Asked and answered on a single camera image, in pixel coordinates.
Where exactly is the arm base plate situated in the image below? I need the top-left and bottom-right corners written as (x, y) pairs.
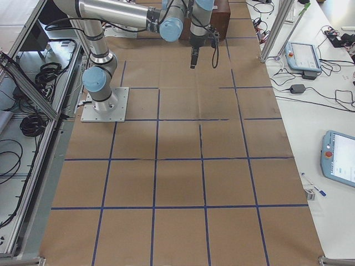
top-left (80, 87), bottom-right (129, 122)

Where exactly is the aluminium frame post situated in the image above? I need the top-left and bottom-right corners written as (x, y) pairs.
top-left (260, 1), bottom-right (302, 63)

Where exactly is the brown paper table cover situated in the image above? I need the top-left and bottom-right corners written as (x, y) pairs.
top-left (40, 1), bottom-right (323, 265)

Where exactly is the blue teach pendant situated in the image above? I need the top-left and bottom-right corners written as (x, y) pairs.
top-left (285, 42), bottom-right (322, 73)
top-left (321, 130), bottom-right (354, 187)

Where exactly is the black power adapter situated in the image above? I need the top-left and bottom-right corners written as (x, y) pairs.
top-left (289, 84), bottom-right (306, 94)

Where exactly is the dark wooden drawer box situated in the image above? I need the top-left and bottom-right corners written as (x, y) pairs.
top-left (179, 0), bottom-right (231, 41)

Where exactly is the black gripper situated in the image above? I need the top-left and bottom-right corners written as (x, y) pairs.
top-left (190, 26), bottom-right (208, 69)

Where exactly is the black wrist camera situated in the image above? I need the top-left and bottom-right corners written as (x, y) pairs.
top-left (209, 25), bottom-right (220, 49)

